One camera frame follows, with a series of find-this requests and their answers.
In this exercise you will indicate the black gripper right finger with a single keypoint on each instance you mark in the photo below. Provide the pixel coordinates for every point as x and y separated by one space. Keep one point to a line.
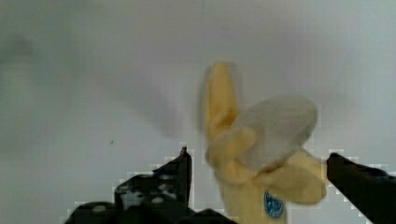
371 190

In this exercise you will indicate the yellow peeled banana toy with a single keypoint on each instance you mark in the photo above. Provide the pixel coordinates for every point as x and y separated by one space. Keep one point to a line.
258 154

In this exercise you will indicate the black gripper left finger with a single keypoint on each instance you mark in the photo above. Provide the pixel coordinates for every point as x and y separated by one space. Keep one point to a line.
161 197

